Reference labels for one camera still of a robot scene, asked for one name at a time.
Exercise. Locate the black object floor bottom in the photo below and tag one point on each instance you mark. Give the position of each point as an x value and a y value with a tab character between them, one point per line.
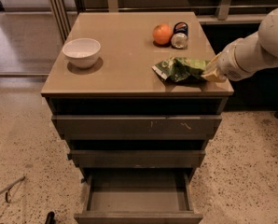
50	218

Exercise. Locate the white ceramic bowl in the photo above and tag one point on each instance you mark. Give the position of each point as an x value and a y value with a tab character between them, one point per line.
82	52

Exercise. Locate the grey top drawer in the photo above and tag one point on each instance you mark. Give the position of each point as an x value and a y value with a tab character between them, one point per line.
86	127

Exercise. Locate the grey open bottom drawer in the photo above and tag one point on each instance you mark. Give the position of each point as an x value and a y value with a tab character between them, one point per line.
138	196

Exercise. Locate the orange fruit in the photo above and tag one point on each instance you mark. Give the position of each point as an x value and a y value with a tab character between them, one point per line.
162	34

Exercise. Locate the grey middle drawer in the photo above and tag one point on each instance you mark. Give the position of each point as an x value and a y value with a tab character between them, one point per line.
137	158

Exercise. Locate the grey metal rod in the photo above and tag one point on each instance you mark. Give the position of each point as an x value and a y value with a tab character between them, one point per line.
11	185

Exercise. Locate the grey drawer cabinet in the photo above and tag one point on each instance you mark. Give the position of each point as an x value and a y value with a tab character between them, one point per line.
122	82

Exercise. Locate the dark can lying sideways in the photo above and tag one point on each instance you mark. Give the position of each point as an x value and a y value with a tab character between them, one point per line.
179	38

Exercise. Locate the wooden metal railing shelf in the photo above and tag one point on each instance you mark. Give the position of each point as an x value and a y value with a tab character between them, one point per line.
209	12

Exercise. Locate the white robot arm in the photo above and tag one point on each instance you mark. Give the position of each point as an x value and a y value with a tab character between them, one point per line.
243	57

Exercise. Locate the green jalapeno chip bag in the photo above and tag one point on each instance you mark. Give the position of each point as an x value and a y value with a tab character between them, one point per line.
181	69

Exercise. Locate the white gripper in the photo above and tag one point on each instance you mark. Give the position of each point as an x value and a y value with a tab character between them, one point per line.
230	63

